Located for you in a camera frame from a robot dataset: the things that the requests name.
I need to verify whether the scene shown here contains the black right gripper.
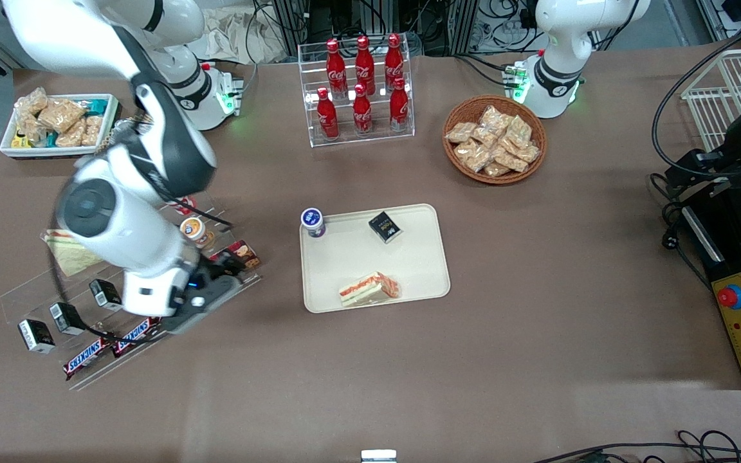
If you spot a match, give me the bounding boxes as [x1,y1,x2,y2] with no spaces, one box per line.
[176,252,249,311]

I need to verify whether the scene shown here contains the ham sandwich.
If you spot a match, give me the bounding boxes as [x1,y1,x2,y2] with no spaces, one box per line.
[338,271,402,308]

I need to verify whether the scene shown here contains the cream plastic tray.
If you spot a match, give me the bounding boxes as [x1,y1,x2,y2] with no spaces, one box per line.
[298,203,452,314]

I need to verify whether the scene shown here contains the wrapped triangle sandwich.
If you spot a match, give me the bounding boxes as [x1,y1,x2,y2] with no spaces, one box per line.
[43,229,105,278]

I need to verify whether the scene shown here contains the red cookie box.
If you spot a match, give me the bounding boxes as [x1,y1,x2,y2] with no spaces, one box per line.
[215,239,261,271]

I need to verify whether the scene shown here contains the orange lid yogurt cup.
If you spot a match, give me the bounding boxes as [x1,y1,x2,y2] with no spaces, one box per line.
[179,216,216,251]

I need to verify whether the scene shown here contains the blue lid yogurt cup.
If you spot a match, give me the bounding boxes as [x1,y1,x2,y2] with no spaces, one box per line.
[300,206,327,239]

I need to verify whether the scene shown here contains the Snickers bar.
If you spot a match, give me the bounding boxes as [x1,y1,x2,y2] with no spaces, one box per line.
[63,332,118,381]
[111,316,166,358]

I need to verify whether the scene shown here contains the small black box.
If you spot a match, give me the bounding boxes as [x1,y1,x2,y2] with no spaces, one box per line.
[368,210,404,244]
[51,302,86,336]
[89,278,125,313]
[17,319,57,355]

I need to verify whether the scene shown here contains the flat wicker basket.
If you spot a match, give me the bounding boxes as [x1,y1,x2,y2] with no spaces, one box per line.
[104,114,152,152]

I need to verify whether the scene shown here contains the red Coca-Cola bottle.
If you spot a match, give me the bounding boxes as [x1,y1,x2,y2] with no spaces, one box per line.
[325,38,348,98]
[389,77,410,133]
[354,35,376,96]
[384,33,405,91]
[352,83,374,136]
[316,87,340,141]

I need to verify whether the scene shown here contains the clear acrylic bottle rack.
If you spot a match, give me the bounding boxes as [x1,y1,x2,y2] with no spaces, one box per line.
[297,39,416,149]

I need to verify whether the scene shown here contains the white rectangular bin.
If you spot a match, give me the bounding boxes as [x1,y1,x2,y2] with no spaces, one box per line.
[0,93,121,159]

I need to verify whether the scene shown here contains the clear acrylic step stand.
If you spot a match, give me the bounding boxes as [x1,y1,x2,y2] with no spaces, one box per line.
[0,186,262,391]

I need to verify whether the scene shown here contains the teal snack packet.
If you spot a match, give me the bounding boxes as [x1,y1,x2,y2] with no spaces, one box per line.
[73,98,109,118]

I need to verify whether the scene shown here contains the beige crumpled cloth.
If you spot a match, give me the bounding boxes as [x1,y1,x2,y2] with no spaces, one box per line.
[196,6,289,66]

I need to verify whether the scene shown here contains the round brown wicker basket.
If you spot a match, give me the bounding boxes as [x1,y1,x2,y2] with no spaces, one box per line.
[442,95,549,186]

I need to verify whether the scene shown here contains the white wire basket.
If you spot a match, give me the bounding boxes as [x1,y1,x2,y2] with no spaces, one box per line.
[680,46,741,152]

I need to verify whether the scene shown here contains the thick black cable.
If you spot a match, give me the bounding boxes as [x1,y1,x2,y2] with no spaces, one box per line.
[651,15,741,182]

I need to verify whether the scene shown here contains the black cable with plug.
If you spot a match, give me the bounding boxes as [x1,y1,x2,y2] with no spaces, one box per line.
[650,172,713,291]

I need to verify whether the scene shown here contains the black floor cables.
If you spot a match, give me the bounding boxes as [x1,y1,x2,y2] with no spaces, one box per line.
[530,429,741,463]

